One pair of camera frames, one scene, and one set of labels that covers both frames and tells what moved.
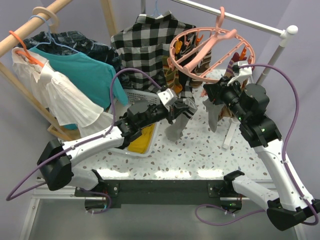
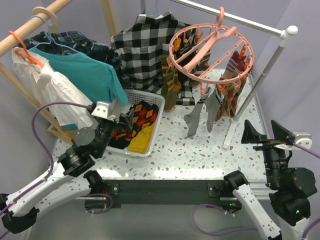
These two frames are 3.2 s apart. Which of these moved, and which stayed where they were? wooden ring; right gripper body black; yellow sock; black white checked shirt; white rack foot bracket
Moved: right gripper body black
Stayed: black white checked shirt; wooden ring; yellow sock; white rack foot bracket
